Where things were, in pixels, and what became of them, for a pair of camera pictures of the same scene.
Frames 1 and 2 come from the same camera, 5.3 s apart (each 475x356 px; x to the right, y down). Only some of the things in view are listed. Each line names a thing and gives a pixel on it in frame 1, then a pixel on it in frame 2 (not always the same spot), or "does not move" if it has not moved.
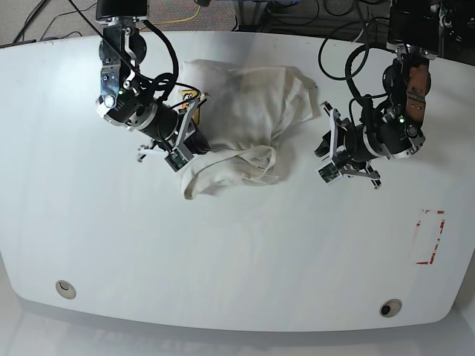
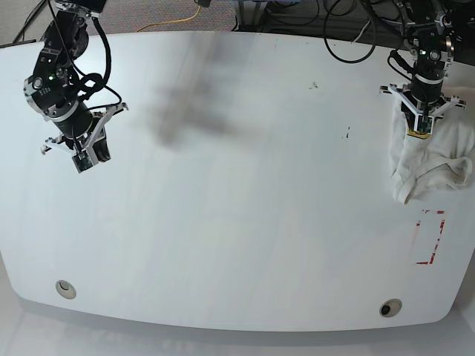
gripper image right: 385,130 -> 431,49
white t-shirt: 247,110 -> 428,167
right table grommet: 390,308 does not move
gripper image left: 165,128 -> 59,94
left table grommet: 65,289 does not move
